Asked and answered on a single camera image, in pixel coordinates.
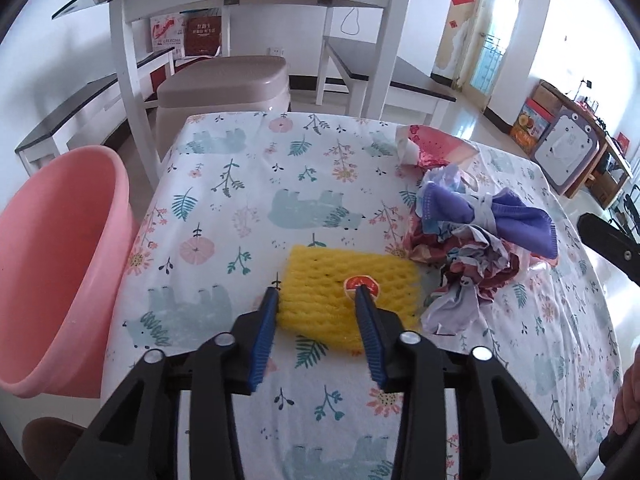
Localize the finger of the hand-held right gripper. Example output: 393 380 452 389
577 212 640 286

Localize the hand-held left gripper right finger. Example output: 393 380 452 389
354 286 581 480

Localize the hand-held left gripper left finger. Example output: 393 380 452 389
57 287 279 480

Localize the large yellow foam net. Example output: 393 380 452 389
276 245 420 356

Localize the pink plastic bucket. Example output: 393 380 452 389
0 145 137 399

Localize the person's right hand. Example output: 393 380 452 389
612 362 640 436

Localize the black chair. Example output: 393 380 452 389
607 192 640 236

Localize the wooden desk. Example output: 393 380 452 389
567 90 635 210

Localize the purple cloth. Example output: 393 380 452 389
417 182 558 261

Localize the grey drawing board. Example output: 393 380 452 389
534 106 598 198

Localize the crumpled dark red paper wrapper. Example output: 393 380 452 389
400 225 531 337

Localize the colourful fruit box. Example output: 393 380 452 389
510 100 556 156

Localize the floral printed tablecloth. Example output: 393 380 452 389
100 110 623 480

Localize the brown cardboard carton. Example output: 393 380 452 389
531 80 563 116

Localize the pink patterned wrapper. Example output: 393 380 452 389
396 124 478 168

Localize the glass panel door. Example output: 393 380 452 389
462 0 528 116

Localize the brown round stool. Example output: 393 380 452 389
22 416 88 480

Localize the beige plastic stool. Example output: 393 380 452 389
155 55 292 161

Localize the dark-top white bench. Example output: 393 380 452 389
15 47 176 171
322 36 457 128

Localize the dark red shopping bag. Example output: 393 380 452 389
186 9 222 57

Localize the white and red shopping bag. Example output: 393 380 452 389
149 14 187 53

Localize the glass-top white table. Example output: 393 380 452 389
51 0 473 191

